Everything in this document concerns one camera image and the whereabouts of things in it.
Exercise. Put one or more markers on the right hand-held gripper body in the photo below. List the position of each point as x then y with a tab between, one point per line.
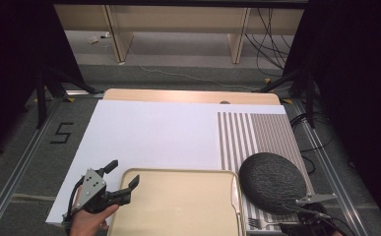
316	216

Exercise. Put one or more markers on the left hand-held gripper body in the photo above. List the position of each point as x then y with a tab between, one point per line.
93	187

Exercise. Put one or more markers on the dark grey round plate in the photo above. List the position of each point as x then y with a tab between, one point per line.
271	182

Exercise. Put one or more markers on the beige plastic tray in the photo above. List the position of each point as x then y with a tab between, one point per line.
178	203

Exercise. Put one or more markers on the person's right hand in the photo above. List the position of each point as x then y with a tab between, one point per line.
337	234

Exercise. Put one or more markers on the person's left hand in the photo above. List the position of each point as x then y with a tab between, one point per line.
88	224

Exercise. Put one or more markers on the white board sheet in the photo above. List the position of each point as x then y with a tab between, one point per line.
152	134

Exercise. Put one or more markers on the grey striped placemat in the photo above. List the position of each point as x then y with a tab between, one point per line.
273	131

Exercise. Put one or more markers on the black tripod stand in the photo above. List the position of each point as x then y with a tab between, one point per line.
41	98
310	98

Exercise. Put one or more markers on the white plug adapter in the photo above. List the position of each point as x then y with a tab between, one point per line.
93	40

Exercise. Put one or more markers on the dark curtain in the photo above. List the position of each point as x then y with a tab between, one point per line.
14	49
358	82

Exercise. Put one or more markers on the aluminium floor rail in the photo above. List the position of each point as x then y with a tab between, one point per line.
332	170
17	164

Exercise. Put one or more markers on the light wooden desk frame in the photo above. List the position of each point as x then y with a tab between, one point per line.
178	18

